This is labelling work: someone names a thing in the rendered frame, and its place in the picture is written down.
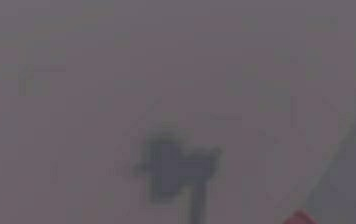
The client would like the red cloth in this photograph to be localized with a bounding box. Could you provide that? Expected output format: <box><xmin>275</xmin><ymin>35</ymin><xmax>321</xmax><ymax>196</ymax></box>
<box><xmin>282</xmin><ymin>209</ymin><xmax>318</xmax><ymax>224</ymax></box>

